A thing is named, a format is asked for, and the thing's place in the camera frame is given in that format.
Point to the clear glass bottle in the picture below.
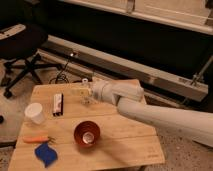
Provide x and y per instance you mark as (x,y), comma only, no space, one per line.
(86,100)

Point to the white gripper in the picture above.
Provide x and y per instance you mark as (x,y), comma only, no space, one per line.
(85,91)

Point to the black office chair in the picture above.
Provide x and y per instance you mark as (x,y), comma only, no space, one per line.
(18,47)

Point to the red copper bowl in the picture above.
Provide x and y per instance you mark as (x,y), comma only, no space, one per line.
(86,134)

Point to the metal rail beam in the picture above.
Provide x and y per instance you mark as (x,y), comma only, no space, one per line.
(149,75)

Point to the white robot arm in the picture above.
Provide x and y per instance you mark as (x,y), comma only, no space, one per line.
(126,97)

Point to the blue cloth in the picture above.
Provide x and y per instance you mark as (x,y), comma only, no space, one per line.
(46,154)

